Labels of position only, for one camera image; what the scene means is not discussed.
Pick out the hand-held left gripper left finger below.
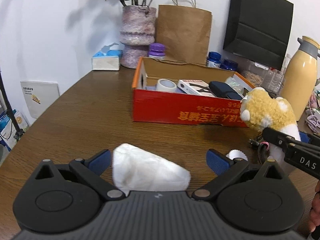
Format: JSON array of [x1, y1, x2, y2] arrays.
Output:
[[34, 149, 126, 201]]

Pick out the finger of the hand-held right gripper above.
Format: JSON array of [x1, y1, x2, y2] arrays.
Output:
[[262, 127, 300, 153], [299, 131, 320, 147]]

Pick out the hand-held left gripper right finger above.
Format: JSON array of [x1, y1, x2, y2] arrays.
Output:
[[191, 149, 292, 201]]

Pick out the white fluted paper cup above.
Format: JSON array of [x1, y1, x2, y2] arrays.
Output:
[[226, 149, 248, 162]]

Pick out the black cable with pink tie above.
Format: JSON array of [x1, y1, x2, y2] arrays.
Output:
[[249, 134, 270, 165]]

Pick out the yellow white plush sheep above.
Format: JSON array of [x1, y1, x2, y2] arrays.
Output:
[[240, 87, 302, 175]]

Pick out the white paper towel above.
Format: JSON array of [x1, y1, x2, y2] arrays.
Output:
[[112, 143, 191, 196]]

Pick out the red cardboard box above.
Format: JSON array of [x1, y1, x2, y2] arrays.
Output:
[[132, 57, 255, 128]]

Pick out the navy blue case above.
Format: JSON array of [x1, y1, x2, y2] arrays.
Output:
[[209, 81, 244, 100]]

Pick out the white black product box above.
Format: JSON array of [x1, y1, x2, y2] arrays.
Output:
[[178, 79, 216, 97]]

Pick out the white tape roll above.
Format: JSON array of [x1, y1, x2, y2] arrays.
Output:
[[156, 79, 177, 92]]

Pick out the person's right hand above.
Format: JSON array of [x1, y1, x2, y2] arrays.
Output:
[[310, 180, 320, 240]]

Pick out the colourful snack bag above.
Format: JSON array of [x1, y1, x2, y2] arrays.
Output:
[[310, 90, 320, 108]]

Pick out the clear plastic bottle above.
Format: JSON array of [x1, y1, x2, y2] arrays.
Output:
[[264, 55, 290, 98]]

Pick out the yellow thermos jug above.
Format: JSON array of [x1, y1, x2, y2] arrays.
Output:
[[280, 36, 320, 122]]

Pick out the clear seed container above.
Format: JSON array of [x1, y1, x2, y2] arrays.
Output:
[[240, 59, 270, 88]]

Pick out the shiny crumpled wrapper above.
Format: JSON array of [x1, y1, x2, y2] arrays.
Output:
[[224, 76, 248, 96]]

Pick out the blue cap bottle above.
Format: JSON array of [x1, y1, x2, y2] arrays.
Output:
[[220, 59, 238, 71], [206, 51, 222, 68]]

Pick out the black light stand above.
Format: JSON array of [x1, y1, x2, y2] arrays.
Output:
[[0, 67, 25, 140]]

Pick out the blue white packages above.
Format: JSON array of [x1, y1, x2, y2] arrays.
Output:
[[0, 110, 29, 152]]

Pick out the blue white tissue box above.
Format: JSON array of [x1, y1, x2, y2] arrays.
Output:
[[91, 42, 123, 71]]

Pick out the black paper bag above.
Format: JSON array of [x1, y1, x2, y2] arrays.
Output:
[[223, 0, 294, 71]]

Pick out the purple cap bottle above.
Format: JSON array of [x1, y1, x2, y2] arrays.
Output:
[[148, 43, 166, 60]]

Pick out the brown paper bag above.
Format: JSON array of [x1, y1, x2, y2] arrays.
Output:
[[155, 0, 213, 66]]

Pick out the pink mottled vase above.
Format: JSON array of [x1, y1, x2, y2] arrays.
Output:
[[119, 5, 157, 69]]

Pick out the purple coiled cable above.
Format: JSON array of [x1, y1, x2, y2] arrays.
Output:
[[305, 115, 320, 130]]

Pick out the white wall panel box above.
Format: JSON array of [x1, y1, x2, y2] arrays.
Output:
[[20, 80, 60, 119]]

